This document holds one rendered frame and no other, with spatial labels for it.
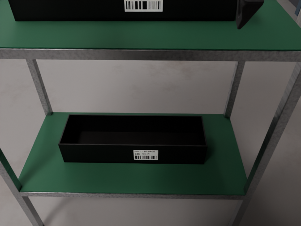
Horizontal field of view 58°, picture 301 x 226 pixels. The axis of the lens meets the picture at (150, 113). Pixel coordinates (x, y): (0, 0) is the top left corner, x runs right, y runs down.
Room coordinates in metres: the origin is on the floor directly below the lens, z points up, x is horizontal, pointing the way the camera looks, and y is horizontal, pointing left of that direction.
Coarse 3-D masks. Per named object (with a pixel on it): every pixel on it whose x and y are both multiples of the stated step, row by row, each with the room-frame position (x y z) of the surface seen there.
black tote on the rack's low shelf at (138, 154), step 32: (64, 128) 0.77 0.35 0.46; (96, 128) 0.85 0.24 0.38; (128, 128) 0.85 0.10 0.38; (160, 128) 0.84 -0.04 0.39; (192, 128) 0.84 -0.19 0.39; (64, 160) 0.69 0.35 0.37; (96, 160) 0.68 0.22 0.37; (128, 160) 0.68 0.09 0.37; (160, 160) 0.68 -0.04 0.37; (192, 160) 0.68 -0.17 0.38
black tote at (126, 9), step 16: (16, 0) 0.68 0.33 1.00; (32, 0) 0.68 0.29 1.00; (48, 0) 0.68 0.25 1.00; (64, 0) 0.68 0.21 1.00; (80, 0) 0.68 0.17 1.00; (96, 0) 0.68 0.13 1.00; (112, 0) 0.68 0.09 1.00; (128, 0) 0.68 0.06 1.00; (144, 0) 0.68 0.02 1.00; (160, 0) 0.68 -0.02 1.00; (176, 0) 0.68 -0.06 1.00; (192, 0) 0.68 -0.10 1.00; (208, 0) 0.68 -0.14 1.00; (224, 0) 0.68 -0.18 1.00; (16, 16) 0.68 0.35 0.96; (32, 16) 0.68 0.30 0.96; (48, 16) 0.68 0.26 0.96; (64, 16) 0.68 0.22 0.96; (80, 16) 0.68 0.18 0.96; (96, 16) 0.68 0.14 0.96; (112, 16) 0.68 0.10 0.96; (128, 16) 0.68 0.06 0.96; (144, 16) 0.68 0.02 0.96; (160, 16) 0.68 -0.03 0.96; (176, 16) 0.68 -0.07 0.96; (192, 16) 0.68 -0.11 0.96; (208, 16) 0.68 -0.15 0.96; (224, 16) 0.68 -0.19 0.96
